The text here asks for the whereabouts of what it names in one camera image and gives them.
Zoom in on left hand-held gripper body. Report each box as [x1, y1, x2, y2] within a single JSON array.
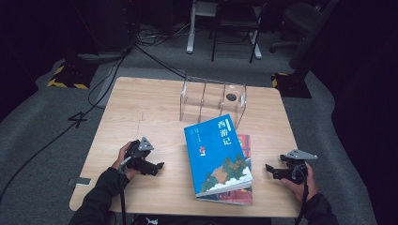
[[124, 136, 158, 173]]

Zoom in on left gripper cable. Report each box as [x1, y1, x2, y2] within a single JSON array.
[[117, 156, 133, 225]]

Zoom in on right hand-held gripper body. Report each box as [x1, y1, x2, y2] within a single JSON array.
[[284, 149, 318, 186]]

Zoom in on person's left hand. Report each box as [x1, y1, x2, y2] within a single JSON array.
[[112, 141, 139, 181]]

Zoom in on blue book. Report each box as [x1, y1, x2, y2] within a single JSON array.
[[183, 113, 253, 199]]

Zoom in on grey round stand base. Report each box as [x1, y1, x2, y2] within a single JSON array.
[[76, 51, 126, 65]]

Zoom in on black equipment cabinet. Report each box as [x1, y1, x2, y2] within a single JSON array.
[[71, 0, 132, 54]]

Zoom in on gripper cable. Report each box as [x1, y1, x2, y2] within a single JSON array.
[[117, 156, 133, 225], [293, 164, 312, 225]]

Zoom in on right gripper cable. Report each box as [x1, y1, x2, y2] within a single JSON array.
[[293, 164, 312, 225]]

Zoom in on person's right hand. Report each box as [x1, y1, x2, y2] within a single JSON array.
[[280, 162, 318, 203]]

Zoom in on long black floor cable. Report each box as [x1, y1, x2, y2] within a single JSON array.
[[0, 46, 132, 204]]

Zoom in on yellow black striped stand base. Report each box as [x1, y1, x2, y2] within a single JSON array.
[[271, 72, 313, 99], [46, 60, 100, 90]]

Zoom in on black metal chair frame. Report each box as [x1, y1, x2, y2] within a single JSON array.
[[210, 0, 267, 64]]

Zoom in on red illustrated book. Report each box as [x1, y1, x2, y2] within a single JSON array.
[[196, 134, 253, 206]]

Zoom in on black office chair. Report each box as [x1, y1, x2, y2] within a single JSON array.
[[268, 1, 317, 54]]

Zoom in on clear acrylic book rack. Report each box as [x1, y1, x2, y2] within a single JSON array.
[[178, 75, 248, 129]]

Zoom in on white desk leg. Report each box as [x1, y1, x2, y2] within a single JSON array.
[[249, 6, 263, 60], [186, 0, 217, 54]]

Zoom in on black slanted stand post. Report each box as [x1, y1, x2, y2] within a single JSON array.
[[287, 0, 341, 79]]

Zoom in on person's black shoe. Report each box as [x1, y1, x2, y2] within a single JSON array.
[[137, 216, 161, 225]]

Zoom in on thin black floor cable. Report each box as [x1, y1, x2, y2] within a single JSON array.
[[133, 43, 189, 79]]

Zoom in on tangled floor cables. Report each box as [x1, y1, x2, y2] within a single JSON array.
[[136, 26, 189, 47]]

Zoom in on grey tape piece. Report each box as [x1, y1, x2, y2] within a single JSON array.
[[67, 176, 92, 188]]

